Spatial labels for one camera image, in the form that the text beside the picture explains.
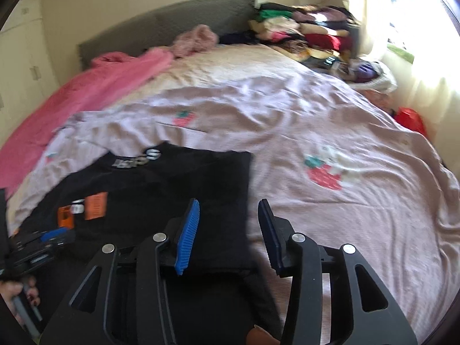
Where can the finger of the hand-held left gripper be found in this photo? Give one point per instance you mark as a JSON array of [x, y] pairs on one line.
[[55, 233], [63, 242]]

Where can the red bag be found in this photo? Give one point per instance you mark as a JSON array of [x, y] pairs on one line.
[[409, 120]]

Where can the black t-shirt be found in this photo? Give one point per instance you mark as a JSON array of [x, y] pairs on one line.
[[179, 179]]

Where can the white woven basket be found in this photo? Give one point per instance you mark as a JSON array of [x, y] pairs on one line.
[[381, 79]]

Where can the pile of folded clothes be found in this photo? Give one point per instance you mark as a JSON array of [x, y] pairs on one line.
[[305, 28]]

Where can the pink fluffy cloth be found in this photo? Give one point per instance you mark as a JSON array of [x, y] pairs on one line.
[[196, 39]]

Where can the pale curtain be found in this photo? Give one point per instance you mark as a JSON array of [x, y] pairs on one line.
[[413, 25]]

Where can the beige bed sheet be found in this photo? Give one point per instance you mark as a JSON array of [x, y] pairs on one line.
[[233, 61]]

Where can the lilac strawberry print blanket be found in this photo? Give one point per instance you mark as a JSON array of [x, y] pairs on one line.
[[287, 122]]

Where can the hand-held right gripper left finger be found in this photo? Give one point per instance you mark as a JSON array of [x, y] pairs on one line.
[[187, 237]]

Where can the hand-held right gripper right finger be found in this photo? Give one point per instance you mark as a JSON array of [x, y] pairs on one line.
[[267, 230]]

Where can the pink blanket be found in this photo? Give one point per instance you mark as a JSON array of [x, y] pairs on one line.
[[72, 93]]

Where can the person's left hand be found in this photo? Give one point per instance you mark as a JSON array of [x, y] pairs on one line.
[[14, 291]]

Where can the white wardrobe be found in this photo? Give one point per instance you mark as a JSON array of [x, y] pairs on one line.
[[25, 50]]

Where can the grey padded headboard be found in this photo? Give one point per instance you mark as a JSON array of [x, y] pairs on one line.
[[151, 21]]

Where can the dark navy cloth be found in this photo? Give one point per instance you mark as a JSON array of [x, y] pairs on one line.
[[237, 38]]

